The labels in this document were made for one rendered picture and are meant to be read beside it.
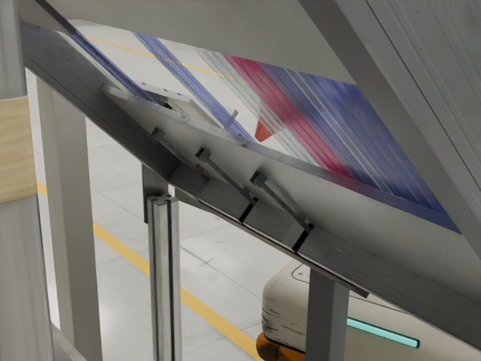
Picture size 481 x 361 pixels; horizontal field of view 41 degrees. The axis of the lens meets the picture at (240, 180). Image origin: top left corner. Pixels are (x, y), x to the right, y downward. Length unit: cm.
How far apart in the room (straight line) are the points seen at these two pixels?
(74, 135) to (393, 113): 96
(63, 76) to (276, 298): 86
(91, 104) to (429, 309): 53
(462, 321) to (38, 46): 61
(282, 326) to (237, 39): 123
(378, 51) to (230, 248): 213
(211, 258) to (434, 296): 162
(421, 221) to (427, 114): 27
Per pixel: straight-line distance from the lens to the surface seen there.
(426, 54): 26
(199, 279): 215
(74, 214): 123
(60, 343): 78
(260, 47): 41
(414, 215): 53
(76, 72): 93
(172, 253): 112
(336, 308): 125
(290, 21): 35
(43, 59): 91
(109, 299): 207
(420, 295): 72
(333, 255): 79
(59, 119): 117
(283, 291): 157
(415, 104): 26
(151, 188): 110
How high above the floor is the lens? 105
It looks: 21 degrees down
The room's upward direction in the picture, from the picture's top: 1 degrees clockwise
